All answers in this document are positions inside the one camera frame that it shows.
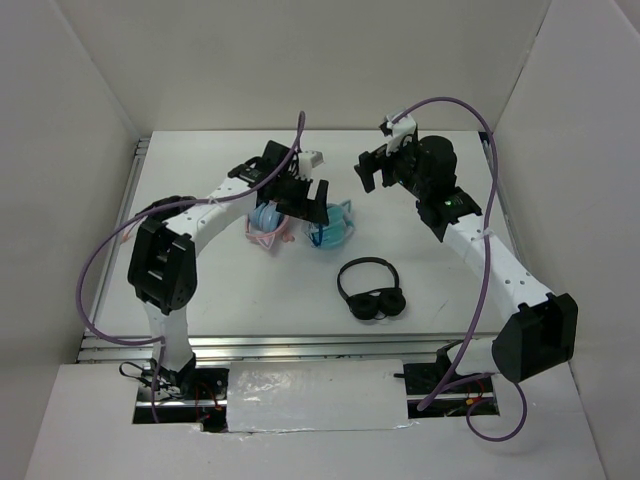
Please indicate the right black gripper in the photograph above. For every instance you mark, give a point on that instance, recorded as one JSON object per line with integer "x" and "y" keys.
{"x": 369, "y": 163}

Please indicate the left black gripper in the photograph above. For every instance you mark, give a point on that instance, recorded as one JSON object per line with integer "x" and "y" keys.
{"x": 309, "y": 209}

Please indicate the teal cat ear headphones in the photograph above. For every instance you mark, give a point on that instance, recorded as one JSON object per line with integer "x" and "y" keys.
{"x": 341, "y": 226}

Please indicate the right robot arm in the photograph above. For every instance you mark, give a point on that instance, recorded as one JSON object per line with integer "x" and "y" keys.
{"x": 539, "y": 327}

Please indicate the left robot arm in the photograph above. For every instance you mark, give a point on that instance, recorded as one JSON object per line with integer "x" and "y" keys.
{"x": 163, "y": 269}

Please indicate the pink blue cat headphones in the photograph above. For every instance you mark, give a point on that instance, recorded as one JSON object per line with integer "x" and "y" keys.
{"x": 265, "y": 226}

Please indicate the small black headphones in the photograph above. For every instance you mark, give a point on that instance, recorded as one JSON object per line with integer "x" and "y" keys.
{"x": 366, "y": 306}

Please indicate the white taped cover plate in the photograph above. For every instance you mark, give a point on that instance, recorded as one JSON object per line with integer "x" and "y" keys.
{"x": 336, "y": 395}

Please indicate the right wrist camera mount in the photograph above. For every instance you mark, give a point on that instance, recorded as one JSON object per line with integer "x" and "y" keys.
{"x": 398, "y": 129}

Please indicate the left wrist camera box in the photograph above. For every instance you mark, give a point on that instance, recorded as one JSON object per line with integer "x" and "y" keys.
{"x": 308, "y": 161}

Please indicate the aluminium rail frame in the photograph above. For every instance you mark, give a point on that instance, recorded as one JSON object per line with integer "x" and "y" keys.
{"x": 284, "y": 303}

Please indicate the large black wired headphones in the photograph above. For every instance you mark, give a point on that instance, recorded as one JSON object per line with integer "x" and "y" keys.
{"x": 168, "y": 207}

